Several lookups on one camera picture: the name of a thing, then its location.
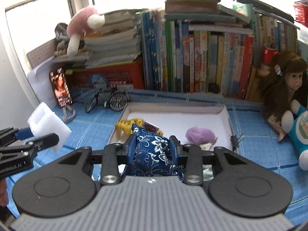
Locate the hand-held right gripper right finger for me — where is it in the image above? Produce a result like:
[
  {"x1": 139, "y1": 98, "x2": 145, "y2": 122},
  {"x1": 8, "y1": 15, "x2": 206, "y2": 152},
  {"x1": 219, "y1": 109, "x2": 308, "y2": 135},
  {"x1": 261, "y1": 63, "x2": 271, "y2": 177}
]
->
[{"x1": 170, "y1": 135, "x2": 251, "y2": 185}]

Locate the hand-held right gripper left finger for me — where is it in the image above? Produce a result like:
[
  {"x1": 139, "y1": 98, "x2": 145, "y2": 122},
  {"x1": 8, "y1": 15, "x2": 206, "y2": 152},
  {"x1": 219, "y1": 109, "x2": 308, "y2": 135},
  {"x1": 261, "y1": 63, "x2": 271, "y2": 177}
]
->
[{"x1": 56, "y1": 133, "x2": 134, "y2": 185}]

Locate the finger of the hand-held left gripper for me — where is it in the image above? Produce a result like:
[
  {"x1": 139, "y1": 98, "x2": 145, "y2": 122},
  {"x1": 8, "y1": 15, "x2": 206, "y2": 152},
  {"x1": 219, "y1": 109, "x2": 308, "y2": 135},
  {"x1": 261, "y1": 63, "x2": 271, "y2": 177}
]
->
[
  {"x1": 0, "y1": 127, "x2": 33, "y2": 146},
  {"x1": 0, "y1": 133, "x2": 59, "y2": 161}
]

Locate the white foam block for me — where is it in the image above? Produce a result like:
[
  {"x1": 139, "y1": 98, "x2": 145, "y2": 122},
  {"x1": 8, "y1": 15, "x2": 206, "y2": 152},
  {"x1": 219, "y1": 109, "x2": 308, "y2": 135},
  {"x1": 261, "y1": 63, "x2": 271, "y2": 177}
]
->
[{"x1": 27, "y1": 101, "x2": 72, "y2": 153}]

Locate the blue floral brocade pouch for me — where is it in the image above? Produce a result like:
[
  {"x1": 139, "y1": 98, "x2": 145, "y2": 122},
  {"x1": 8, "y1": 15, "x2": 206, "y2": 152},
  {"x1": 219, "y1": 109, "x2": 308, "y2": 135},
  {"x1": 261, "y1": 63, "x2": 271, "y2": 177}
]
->
[{"x1": 121, "y1": 123, "x2": 185, "y2": 181}]

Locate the white shallow cardboard box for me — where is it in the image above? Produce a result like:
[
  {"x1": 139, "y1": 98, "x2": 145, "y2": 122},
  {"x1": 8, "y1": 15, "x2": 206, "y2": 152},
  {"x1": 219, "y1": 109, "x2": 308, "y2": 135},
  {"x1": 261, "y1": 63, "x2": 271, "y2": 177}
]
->
[{"x1": 107, "y1": 101, "x2": 239, "y2": 155}]

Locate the person's left hand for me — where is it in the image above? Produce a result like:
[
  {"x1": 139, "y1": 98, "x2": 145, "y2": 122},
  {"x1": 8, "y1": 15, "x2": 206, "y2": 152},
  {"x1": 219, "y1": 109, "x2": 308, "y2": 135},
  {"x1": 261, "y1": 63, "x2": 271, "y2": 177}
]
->
[{"x1": 0, "y1": 180, "x2": 8, "y2": 208}]

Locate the gold sequin pouch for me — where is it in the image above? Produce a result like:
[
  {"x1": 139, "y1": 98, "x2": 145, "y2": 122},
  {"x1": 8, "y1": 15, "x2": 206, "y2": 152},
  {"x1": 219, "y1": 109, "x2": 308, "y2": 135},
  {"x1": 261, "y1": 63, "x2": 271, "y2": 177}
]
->
[{"x1": 115, "y1": 118, "x2": 145, "y2": 135}]

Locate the purple fluffy ball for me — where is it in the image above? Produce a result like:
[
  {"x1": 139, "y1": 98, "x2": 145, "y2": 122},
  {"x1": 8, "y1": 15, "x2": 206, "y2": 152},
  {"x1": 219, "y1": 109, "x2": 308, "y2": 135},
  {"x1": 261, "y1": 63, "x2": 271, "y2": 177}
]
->
[{"x1": 185, "y1": 126, "x2": 218, "y2": 146}]

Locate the white pouch with red label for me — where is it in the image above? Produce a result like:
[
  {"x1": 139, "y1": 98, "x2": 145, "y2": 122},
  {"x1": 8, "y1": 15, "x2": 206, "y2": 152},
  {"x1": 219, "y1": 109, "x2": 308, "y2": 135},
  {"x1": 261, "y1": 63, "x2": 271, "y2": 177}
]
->
[{"x1": 143, "y1": 121, "x2": 165, "y2": 136}]

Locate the white paper sheet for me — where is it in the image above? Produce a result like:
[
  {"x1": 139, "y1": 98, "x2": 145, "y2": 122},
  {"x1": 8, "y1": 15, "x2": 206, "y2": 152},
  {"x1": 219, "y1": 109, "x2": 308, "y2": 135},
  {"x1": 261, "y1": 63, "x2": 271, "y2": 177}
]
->
[{"x1": 26, "y1": 60, "x2": 61, "y2": 109}]

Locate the black toy bicycle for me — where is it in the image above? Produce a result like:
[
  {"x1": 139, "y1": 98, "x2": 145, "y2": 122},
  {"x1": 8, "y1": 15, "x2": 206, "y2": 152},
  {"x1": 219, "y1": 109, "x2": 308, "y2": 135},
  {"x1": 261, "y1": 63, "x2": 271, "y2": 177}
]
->
[{"x1": 85, "y1": 86, "x2": 130, "y2": 113}]

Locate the smartphone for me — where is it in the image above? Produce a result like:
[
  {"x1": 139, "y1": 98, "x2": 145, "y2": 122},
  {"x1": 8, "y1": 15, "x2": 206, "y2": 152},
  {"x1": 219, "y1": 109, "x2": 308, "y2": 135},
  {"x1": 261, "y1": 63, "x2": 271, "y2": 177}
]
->
[{"x1": 49, "y1": 68, "x2": 73, "y2": 108}]

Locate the black binder clip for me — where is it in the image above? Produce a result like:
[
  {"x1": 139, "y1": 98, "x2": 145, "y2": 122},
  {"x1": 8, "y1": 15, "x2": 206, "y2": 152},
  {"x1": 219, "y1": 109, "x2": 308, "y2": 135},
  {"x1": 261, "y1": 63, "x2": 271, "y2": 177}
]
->
[{"x1": 229, "y1": 134, "x2": 244, "y2": 153}]

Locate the red plastic crate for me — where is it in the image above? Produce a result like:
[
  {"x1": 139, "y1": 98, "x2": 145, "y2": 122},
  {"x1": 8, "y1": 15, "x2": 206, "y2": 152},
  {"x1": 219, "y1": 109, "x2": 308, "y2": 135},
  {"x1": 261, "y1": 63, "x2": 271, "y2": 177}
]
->
[{"x1": 70, "y1": 58, "x2": 145, "y2": 90}]

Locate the brown cardboard sheet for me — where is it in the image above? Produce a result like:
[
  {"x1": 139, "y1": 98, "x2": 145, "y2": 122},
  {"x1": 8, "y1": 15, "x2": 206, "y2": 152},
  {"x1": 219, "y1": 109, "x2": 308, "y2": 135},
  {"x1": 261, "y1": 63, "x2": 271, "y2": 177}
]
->
[{"x1": 26, "y1": 39, "x2": 57, "y2": 71}]

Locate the row of upright books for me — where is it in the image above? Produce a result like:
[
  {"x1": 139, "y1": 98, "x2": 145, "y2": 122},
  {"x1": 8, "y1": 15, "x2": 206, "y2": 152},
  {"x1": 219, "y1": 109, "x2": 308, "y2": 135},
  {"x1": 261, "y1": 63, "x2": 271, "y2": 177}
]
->
[
  {"x1": 141, "y1": 2, "x2": 256, "y2": 95},
  {"x1": 251, "y1": 7, "x2": 302, "y2": 63}
]

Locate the grey elephant plush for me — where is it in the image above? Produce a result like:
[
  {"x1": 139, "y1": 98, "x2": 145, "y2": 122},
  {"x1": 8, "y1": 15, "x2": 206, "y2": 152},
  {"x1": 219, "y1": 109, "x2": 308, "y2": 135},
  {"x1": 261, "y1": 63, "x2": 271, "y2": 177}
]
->
[{"x1": 54, "y1": 23, "x2": 71, "y2": 57}]

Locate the stack of magazines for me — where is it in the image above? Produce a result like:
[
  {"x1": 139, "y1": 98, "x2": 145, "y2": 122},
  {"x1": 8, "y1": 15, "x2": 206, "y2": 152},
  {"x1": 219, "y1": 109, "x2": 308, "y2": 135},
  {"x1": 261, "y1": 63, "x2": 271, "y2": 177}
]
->
[{"x1": 84, "y1": 10, "x2": 143, "y2": 69}]

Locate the brown haired doll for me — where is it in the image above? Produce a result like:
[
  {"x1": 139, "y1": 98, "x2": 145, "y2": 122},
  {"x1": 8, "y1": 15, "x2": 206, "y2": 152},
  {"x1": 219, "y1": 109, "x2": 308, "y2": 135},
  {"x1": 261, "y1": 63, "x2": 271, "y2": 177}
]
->
[{"x1": 256, "y1": 51, "x2": 308, "y2": 142}]

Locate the pink plush toy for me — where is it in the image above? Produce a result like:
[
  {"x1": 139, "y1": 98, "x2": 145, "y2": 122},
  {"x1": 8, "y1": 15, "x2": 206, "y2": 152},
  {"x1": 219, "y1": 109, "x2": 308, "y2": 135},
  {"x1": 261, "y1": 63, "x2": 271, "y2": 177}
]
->
[{"x1": 66, "y1": 6, "x2": 106, "y2": 57}]

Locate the blue cat plush toy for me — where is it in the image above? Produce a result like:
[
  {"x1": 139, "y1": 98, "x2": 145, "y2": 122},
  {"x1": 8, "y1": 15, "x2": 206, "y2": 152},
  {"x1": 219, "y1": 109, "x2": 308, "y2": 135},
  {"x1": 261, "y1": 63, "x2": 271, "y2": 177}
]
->
[{"x1": 280, "y1": 99, "x2": 308, "y2": 170}]

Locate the red drink can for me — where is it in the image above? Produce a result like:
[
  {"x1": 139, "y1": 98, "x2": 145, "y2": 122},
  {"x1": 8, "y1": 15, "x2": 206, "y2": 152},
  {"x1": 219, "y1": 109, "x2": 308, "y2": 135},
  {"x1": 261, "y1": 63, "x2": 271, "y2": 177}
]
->
[{"x1": 261, "y1": 47, "x2": 279, "y2": 71}]

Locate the brown wooden box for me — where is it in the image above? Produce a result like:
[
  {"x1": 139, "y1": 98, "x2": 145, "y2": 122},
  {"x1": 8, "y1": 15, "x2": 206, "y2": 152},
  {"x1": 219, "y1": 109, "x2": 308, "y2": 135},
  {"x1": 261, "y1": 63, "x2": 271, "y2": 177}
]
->
[{"x1": 165, "y1": 0, "x2": 221, "y2": 14}]

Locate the black folding stick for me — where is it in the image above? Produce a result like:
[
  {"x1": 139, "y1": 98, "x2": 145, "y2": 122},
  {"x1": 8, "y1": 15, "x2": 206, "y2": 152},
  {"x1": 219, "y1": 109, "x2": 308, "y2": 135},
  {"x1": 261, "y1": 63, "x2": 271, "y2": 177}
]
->
[{"x1": 221, "y1": 0, "x2": 295, "y2": 23}]

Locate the red plastic basket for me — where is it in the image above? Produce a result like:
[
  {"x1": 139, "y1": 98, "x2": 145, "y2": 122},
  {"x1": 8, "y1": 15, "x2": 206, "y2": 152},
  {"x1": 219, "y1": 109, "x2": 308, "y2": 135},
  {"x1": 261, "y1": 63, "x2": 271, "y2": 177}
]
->
[{"x1": 293, "y1": 1, "x2": 308, "y2": 27}]

